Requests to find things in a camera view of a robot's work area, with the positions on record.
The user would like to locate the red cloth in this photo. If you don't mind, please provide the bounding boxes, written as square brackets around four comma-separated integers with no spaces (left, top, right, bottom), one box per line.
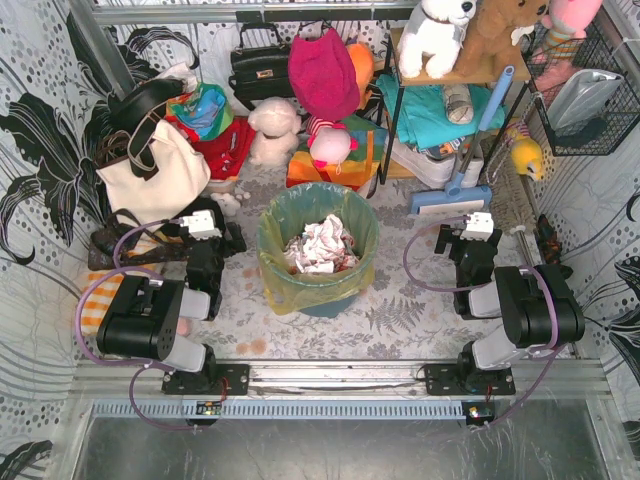
[174,117,256,180]

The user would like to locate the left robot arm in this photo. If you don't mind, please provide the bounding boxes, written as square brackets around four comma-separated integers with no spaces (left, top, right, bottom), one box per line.
[96,223,250,398]

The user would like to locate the brown patterned handbag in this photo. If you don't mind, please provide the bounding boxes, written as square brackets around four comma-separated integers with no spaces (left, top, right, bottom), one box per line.
[87,209,188,271]

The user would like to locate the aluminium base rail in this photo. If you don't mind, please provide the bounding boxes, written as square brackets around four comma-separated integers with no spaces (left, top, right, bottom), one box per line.
[69,358,612,400]

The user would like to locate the orange checkered cloth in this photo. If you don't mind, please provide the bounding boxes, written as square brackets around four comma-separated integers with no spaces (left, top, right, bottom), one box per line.
[80,270,149,336]

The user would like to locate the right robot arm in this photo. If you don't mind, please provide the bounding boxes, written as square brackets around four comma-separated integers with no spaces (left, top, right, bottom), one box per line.
[424,224,585,397]

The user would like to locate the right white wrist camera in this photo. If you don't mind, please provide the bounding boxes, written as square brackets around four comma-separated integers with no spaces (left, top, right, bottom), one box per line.
[460,212,494,241]

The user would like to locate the brown plush bear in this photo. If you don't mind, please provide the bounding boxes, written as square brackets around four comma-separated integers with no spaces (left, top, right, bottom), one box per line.
[454,0,549,76]

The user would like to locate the teal plastic trash bin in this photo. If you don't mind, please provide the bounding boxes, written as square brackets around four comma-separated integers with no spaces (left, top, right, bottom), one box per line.
[259,182,381,320]

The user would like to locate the yellow plush duck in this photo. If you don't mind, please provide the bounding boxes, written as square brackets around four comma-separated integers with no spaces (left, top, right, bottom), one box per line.
[505,123,543,181]

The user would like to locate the teal folded cloth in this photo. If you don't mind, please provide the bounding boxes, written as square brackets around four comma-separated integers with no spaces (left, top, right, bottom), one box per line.
[396,85,491,149]

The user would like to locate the rainbow striped bag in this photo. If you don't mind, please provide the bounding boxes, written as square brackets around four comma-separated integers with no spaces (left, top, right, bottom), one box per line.
[285,115,388,191]

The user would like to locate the yellow plastic trash bag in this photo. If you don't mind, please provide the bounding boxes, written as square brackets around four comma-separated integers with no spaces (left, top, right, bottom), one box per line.
[256,182,381,316]

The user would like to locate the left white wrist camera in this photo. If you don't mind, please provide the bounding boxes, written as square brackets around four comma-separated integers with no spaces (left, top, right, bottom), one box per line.
[179,210,222,240]

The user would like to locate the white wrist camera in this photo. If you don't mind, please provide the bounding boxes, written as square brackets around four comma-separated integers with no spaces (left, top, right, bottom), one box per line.
[460,212,494,241]
[179,210,222,240]

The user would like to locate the black metal shelf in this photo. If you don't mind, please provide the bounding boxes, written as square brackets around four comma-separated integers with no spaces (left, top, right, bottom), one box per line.
[377,28,531,185]

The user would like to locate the crumpled white paper trash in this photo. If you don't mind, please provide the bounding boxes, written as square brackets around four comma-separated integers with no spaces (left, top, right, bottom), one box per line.
[284,214,360,274]

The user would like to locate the black wire basket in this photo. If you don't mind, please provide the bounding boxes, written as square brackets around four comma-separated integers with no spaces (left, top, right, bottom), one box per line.
[523,24,639,156]

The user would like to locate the magenta fuzzy bag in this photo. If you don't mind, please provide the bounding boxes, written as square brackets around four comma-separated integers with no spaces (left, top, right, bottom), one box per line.
[288,28,360,121]

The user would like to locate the pink glasses case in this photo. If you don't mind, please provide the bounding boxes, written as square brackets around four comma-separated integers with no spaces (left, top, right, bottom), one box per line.
[176,318,191,336]

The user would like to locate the cream canvas tote bag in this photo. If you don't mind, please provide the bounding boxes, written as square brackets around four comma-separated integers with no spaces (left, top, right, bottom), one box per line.
[97,120,211,225]

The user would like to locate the cream plush sheep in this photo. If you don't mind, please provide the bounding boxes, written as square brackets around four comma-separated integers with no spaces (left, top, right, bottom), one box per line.
[248,97,302,167]

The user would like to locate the purple cable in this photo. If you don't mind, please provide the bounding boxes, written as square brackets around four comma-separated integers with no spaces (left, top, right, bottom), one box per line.
[402,214,569,429]
[75,217,221,431]

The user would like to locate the colourful printed bag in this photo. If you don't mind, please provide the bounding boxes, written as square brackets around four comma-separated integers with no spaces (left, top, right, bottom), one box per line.
[165,83,234,142]

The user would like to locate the pink plush pig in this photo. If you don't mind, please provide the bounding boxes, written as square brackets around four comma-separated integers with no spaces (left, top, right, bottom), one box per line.
[306,116,359,168]

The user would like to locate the white plush dog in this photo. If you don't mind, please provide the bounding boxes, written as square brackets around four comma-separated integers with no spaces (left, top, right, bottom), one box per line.
[398,0,477,79]

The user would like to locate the silver foil pouch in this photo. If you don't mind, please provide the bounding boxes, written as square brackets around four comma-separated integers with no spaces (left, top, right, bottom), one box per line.
[547,69,624,130]

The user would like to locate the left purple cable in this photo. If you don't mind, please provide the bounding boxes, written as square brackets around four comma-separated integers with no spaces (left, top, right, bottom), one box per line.
[75,217,221,431]

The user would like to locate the pink plush toy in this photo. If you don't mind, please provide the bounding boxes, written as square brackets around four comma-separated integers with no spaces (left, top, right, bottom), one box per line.
[541,0,603,45]

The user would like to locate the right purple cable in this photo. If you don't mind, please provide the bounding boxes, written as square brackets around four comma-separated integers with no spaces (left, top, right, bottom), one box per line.
[402,214,569,429]

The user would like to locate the black leather handbag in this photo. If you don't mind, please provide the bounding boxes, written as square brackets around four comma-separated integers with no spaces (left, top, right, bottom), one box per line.
[228,22,295,111]

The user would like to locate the orange plush toy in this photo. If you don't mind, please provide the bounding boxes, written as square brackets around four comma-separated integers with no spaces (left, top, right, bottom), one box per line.
[347,43,374,110]

